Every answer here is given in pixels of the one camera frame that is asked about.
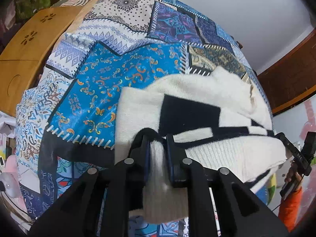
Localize brown wooden wardrobe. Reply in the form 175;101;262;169
258;30;316;116

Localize white and black knit sweater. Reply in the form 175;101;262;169
115;66;287;224

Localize blue patchwork bedspread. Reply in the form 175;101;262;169
16;0;262;222

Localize wooden lap desk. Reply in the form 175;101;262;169
0;4;86;117

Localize pink plush toy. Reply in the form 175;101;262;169
1;155;27;212

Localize right hand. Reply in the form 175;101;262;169
284;161;302;183

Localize orange sleeve forearm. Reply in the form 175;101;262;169
278;187;303;232

